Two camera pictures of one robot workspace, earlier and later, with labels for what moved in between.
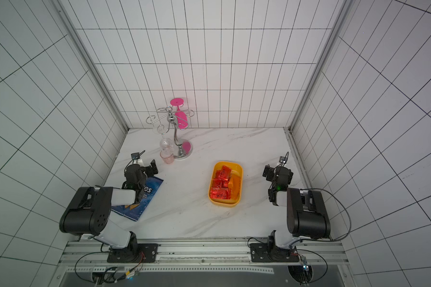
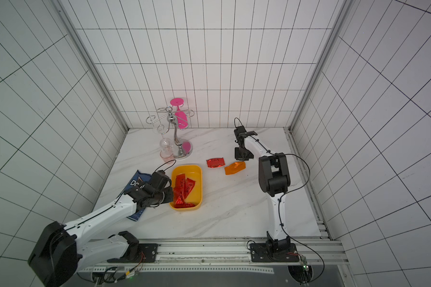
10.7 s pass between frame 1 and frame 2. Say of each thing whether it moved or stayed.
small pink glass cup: stayed
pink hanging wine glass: stayed
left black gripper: moved
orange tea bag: moved
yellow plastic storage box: moved
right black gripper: moved
